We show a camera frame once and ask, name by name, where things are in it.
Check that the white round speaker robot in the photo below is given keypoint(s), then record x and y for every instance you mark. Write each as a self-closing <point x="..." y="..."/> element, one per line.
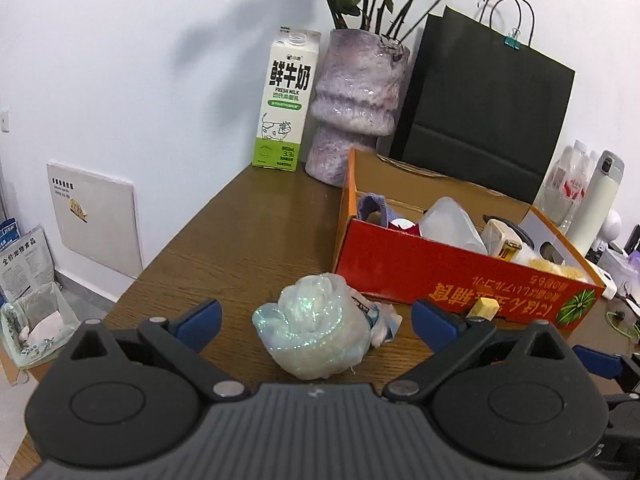
<point x="611" y="227"/>

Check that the iridescent plastic bag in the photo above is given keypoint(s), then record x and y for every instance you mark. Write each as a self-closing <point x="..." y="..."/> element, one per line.
<point x="320" y="326"/>

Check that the white wall socket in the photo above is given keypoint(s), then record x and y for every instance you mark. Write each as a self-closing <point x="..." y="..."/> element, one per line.
<point x="5" y="121"/>

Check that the white power bank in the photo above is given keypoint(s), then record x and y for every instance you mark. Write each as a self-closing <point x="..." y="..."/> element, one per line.
<point x="602" y="277"/>

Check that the teal binder clip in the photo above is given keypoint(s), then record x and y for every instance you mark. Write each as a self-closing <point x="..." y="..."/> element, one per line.
<point x="512" y="40"/>

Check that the clear cotton swab box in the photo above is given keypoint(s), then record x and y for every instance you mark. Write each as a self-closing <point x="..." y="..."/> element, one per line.
<point x="446" y="222"/>

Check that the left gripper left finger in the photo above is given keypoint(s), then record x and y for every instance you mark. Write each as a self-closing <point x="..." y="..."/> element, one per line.
<point x="178" y="344"/>

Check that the clear water bottle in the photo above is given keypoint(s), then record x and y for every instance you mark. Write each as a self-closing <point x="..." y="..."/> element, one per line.
<point x="565" y="185"/>

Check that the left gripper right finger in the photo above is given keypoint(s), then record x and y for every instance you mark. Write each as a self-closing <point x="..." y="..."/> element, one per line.
<point x="455" y="343"/>

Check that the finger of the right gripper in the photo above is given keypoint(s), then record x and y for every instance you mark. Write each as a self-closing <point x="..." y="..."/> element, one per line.
<point x="599" y="363"/>

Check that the pink wall charger plug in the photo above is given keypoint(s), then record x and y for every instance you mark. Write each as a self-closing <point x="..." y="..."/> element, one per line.
<point x="501" y="241"/>

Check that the red orange cardboard box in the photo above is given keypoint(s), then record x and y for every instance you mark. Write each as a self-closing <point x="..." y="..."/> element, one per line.
<point x="401" y="268"/>

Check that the black paper shopping bag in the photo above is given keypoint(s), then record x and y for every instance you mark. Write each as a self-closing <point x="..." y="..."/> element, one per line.
<point x="481" y="111"/>

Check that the green white milk carton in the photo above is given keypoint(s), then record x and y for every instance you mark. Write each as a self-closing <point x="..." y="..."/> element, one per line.
<point x="285" y="99"/>

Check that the lined waste bin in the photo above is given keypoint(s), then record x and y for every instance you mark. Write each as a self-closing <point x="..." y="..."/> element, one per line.
<point x="34" y="329"/>

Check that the white floral tin box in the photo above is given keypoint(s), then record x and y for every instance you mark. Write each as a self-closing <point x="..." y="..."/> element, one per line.
<point x="623" y="274"/>

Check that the yellow white plush toy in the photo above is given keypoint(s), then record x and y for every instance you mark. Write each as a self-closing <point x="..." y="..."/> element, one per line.
<point x="526" y="257"/>

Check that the purple ceramic vase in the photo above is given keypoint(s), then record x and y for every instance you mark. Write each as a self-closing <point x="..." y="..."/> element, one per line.
<point x="355" y="99"/>

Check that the yellow sponge cube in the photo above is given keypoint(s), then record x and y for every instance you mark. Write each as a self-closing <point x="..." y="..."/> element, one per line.
<point x="484" y="307"/>

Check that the white thermos bottle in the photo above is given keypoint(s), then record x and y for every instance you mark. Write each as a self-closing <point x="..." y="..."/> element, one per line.
<point x="598" y="201"/>

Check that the purple knitted cloth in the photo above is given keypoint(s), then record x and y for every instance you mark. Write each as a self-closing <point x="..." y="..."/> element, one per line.
<point x="373" y="208"/>

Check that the red artificial rose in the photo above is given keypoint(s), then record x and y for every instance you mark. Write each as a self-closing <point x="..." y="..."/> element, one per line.
<point x="404" y="225"/>

